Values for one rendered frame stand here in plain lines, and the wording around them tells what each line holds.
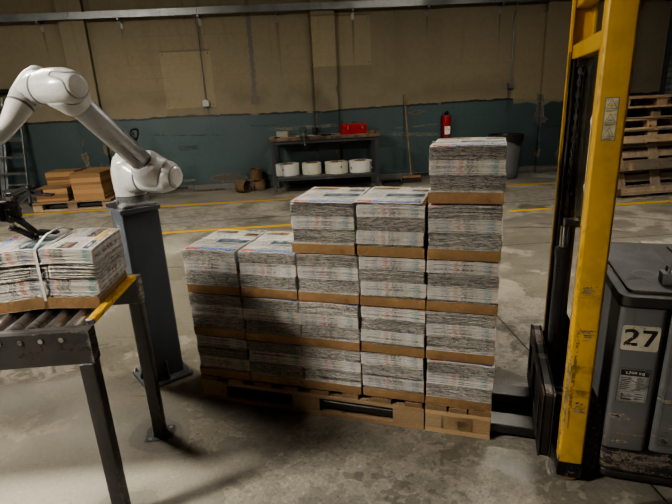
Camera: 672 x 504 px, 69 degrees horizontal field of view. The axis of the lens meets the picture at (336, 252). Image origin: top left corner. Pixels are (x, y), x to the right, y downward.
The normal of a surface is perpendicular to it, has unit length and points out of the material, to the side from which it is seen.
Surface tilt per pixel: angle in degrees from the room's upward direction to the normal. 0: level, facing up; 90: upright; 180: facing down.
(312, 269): 90
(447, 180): 90
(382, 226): 90
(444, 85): 90
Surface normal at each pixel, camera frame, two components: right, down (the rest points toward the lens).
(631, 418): -0.29, 0.30
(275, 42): 0.07, 0.29
